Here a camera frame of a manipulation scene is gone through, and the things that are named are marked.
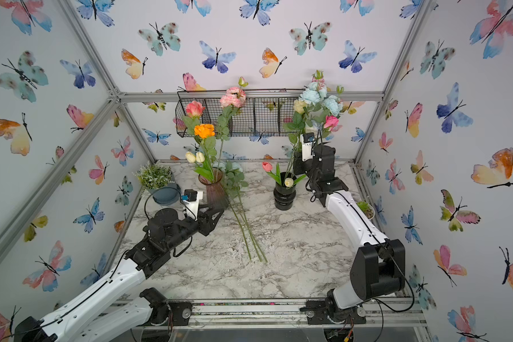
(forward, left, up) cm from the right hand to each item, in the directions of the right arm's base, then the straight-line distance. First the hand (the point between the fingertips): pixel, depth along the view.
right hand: (299, 150), depth 81 cm
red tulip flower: (-7, +12, -2) cm, 14 cm away
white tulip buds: (-4, +37, -1) cm, 38 cm away
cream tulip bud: (-13, +4, -4) cm, 14 cm away
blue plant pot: (-5, +59, -27) cm, 65 cm away
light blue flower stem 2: (+7, +28, -29) cm, 41 cm away
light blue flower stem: (-9, +24, -32) cm, 42 cm away
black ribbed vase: (-5, +4, -20) cm, 21 cm away
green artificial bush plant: (-3, +61, -15) cm, 63 cm away
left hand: (-22, +27, -7) cm, 36 cm away
